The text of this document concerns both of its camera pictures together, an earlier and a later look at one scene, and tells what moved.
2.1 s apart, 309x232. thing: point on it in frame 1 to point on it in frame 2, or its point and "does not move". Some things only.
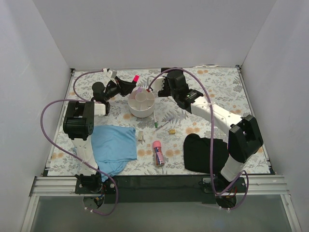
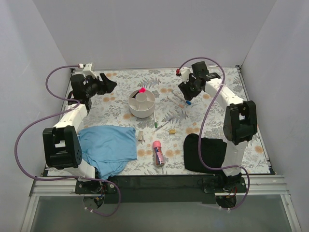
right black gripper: [164, 88] to [186, 89]
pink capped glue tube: [159, 156] does not move
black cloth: [197, 153] does not move
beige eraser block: [140, 136] does not move
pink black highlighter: [135, 79] to [142, 90]
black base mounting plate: [170, 189] does not move
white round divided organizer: [141, 104] does not move
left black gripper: [119, 84] to [103, 84]
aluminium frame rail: [256, 185] does not move
